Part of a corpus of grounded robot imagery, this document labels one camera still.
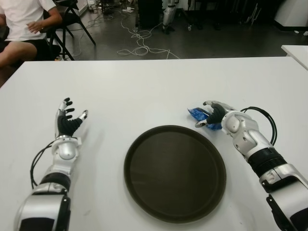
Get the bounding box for round dark brown tray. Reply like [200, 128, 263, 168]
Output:
[124, 124, 227, 224]

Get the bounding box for black folding chair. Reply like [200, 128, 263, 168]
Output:
[40, 0, 97, 61]

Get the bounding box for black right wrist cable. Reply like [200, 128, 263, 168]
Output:
[240, 106, 277, 147]

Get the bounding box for silver humanoid robot leg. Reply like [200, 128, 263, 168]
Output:
[161, 0, 179, 34]

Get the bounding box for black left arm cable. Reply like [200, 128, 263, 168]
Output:
[29, 141, 57, 188]

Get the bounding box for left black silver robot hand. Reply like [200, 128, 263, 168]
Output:
[54, 97, 89, 140]

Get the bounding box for white cable on floor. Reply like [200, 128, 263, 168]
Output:
[116, 14, 181, 60]

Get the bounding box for blue Oreo cookie packet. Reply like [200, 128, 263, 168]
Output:
[187, 107, 222, 131]

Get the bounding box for seated person in white shirt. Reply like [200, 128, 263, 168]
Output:
[0, 0, 64, 68]

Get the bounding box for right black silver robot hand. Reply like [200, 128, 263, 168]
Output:
[194, 100, 238, 129]

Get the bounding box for white side table corner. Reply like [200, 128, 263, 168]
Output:
[281, 44, 308, 70]

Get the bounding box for white cabinet with black base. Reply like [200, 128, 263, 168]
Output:
[274, 0, 308, 32]

